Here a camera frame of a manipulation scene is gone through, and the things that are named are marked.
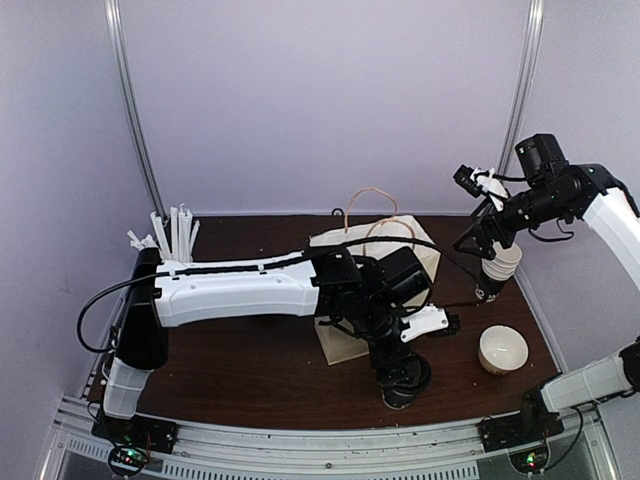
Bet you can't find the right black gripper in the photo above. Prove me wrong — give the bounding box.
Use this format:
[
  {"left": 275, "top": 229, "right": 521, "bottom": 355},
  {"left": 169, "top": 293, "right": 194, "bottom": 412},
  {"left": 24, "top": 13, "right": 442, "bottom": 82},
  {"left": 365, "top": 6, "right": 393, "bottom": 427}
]
[{"left": 454, "top": 182, "right": 571, "bottom": 260}]

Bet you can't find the kraft paper takeout bag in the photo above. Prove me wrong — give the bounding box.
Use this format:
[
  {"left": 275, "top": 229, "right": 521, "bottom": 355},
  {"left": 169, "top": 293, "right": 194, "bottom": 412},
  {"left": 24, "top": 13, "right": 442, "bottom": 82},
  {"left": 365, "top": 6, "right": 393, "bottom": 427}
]
[{"left": 309, "top": 187, "right": 441, "bottom": 366}]

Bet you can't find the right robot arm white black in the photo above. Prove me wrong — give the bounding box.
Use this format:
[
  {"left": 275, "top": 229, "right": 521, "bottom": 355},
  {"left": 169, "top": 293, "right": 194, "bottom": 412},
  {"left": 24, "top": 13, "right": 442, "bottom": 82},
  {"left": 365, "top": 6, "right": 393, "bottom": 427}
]
[{"left": 453, "top": 133, "right": 639, "bottom": 442}]

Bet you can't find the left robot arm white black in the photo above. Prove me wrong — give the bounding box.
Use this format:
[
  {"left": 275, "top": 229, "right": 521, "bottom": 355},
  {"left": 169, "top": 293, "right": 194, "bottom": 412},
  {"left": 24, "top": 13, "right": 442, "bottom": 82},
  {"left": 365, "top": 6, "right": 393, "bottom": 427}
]
[{"left": 79, "top": 246, "right": 433, "bottom": 444}]

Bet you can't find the stack of paper cups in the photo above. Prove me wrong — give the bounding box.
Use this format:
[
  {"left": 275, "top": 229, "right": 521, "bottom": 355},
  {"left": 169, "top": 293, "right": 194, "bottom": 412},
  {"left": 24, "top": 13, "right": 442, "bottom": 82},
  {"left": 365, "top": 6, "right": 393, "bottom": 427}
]
[{"left": 475, "top": 242, "right": 522, "bottom": 302}]

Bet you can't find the white ceramic bowl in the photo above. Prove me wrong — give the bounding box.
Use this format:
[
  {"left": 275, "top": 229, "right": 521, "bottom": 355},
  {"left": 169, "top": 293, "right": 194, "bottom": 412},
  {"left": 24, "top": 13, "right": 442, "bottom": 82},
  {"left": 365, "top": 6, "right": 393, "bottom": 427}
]
[{"left": 478, "top": 325, "right": 529, "bottom": 376}]

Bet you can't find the wrapped white straws bundle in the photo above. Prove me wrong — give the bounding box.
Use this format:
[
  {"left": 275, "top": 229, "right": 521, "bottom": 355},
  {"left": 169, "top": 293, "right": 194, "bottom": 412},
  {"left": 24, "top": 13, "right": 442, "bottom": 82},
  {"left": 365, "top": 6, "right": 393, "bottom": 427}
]
[{"left": 127, "top": 204, "right": 201, "bottom": 263}]

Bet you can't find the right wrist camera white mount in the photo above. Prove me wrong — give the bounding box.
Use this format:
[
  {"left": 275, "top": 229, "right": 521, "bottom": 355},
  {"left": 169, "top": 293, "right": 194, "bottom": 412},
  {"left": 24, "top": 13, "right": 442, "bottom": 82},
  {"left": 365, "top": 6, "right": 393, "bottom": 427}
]
[{"left": 453, "top": 165, "right": 509, "bottom": 211}]

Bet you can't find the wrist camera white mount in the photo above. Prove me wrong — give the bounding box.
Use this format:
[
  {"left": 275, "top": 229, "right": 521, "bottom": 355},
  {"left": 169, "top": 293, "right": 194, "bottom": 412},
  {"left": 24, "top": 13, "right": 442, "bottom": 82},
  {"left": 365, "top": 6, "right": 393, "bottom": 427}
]
[
  {"left": 453, "top": 165, "right": 509, "bottom": 211},
  {"left": 400, "top": 305, "right": 460, "bottom": 343}
]

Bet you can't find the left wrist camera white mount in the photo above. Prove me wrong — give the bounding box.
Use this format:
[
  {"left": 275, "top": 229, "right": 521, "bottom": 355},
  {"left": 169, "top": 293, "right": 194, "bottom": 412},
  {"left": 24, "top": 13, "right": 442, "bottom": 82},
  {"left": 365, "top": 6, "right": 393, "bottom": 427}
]
[{"left": 400, "top": 305, "right": 460, "bottom": 343}]

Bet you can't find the right aluminium frame post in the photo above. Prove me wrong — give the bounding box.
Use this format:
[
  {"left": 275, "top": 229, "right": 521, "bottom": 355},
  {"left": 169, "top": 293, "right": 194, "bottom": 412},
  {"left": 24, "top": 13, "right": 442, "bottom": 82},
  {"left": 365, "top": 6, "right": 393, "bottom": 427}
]
[{"left": 497, "top": 0, "right": 545, "bottom": 174}]

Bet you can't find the aluminium frame post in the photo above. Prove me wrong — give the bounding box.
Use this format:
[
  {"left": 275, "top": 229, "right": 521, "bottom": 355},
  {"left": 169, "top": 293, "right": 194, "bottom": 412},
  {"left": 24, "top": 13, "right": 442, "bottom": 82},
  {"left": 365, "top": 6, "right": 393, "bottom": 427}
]
[
  {"left": 497, "top": 0, "right": 545, "bottom": 174},
  {"left": 104, "top": 0, "right": 166, "bottom": 217}
]

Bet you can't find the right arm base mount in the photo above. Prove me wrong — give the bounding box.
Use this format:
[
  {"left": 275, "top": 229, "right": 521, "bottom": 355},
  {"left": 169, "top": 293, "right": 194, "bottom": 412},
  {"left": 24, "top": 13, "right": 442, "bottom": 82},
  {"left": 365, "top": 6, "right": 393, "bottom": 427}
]
[{"left": 476, "top": 412, "right": 564, "bottom": 476}]

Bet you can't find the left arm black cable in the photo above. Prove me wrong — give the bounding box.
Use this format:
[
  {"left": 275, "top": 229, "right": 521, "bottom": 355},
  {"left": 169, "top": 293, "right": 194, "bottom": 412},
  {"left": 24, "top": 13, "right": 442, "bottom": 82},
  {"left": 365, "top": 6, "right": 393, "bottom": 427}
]
[{"left": 74, "top": 237, "right": 484, "bottom": 354}]

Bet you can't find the aluminium front rail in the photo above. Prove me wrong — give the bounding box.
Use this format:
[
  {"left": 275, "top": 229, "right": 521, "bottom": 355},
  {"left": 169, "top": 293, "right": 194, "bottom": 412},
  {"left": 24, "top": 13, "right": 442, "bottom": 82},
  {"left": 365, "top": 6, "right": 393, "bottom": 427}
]
[{"left": 49, "top": 394, "right": 616, "bottom": 480}]

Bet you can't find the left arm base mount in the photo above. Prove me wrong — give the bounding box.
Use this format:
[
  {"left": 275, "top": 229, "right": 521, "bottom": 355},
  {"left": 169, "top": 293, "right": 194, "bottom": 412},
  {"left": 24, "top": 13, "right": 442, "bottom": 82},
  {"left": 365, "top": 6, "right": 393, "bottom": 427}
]
[{"left": 91, "top": 414, "right": 178, "bottom": 476}]

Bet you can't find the left aluminium frame post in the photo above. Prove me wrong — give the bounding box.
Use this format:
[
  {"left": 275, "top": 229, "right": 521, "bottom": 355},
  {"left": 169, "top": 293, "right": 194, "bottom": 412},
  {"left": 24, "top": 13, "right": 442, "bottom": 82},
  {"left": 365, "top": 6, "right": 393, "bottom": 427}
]
[{"left": 104, "top": 0, "right": 166, "bottom": 217}]

